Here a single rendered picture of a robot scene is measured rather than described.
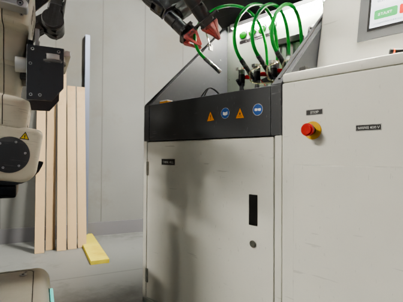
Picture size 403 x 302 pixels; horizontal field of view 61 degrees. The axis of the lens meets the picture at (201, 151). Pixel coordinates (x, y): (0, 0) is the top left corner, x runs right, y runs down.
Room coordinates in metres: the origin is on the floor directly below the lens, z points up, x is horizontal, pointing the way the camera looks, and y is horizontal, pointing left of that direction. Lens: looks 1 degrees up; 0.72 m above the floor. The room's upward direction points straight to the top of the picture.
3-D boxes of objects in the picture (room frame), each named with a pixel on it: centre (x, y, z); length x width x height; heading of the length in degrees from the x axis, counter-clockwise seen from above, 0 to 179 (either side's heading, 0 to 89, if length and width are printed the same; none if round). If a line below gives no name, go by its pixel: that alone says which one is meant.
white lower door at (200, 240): (1.29, 0.00, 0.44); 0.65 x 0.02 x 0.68; 46
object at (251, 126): (1.30, -0.01, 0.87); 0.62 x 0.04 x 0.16; 46
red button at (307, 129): (0.95, -0.30, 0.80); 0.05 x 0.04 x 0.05; 46
